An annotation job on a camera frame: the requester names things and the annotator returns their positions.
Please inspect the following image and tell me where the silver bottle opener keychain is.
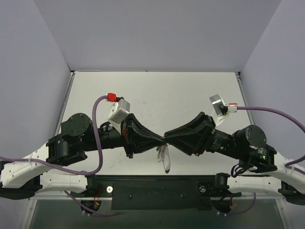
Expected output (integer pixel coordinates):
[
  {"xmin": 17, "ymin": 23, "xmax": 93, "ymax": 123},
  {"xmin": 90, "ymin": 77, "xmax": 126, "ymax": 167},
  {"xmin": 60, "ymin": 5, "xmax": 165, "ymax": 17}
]
[{"xmin": 156, "ymin": 144, "xmax": 171, "ymax": 174}]

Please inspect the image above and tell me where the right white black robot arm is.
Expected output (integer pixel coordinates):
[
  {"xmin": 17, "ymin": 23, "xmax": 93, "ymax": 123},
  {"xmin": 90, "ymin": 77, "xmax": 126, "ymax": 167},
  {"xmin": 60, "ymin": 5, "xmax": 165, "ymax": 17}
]
[{"xmin": 164, "ymin": 112, "xmax": 305, "ymax": 205}]

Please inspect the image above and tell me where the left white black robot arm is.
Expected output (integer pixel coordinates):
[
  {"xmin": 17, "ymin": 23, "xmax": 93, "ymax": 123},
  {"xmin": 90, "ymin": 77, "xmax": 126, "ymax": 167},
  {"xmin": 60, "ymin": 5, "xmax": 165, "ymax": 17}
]
[{"xmin": 0, "ymin": 113, "xmax": 165, "ymax": 200}]

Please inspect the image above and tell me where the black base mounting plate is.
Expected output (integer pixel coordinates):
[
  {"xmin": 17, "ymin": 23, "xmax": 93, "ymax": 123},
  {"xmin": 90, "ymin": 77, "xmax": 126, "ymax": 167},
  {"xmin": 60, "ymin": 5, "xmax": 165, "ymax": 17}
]
[{"xmin": 71, "ymin": 173, "xmax": 242, "ymax": 210}]

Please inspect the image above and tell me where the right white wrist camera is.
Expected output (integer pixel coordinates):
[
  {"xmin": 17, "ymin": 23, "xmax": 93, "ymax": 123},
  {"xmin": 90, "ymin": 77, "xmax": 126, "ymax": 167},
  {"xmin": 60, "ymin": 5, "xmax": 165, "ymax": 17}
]
[{"xmin": 209, "ymin": 94, "xmax": 229, "ymax": 127}]

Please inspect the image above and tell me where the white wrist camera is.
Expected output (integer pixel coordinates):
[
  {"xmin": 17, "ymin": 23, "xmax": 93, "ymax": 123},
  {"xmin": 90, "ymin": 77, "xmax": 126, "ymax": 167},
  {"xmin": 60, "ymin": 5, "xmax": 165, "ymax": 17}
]
[
  {"xmin": 108, "ymin": 98, "xmax": 130, "ymax": 128},
  {"xmin": 209, "ymin": 94, "xmax": 229, "ymax": 127}
]

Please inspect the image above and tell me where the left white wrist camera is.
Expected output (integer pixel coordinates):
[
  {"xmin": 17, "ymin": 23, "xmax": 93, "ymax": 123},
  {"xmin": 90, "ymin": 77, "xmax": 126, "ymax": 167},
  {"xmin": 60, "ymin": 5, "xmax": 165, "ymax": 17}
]
[{"xmin": 108, "ymin": 98, "xmax": 130, "ymax": 128}]

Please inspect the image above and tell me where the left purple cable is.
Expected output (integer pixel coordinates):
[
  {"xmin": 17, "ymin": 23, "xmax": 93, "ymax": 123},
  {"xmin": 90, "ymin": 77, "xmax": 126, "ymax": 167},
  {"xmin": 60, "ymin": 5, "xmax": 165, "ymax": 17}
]
[{"xmin": 0, "ymin": 95, "xmax": 120, "ymax": 218}]

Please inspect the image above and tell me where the purple cable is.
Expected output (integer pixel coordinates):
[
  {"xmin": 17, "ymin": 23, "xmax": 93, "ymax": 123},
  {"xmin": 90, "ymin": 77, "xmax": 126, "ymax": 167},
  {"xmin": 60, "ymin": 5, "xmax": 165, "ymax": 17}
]
[
  {"xmin": 212, "ymin": 106, "xmax": 305, "ymax": 217},
  {"xmin": 0, "ymin": 95, "xmax": 120, "ymax": 218}
]

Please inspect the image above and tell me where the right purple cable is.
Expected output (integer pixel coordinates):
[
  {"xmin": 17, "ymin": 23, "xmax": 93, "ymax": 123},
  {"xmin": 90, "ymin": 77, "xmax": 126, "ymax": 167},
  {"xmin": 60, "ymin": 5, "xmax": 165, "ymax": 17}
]
[{"xmin": 212, "ymin": 106, "xmax": 305, "ymax": 217}]

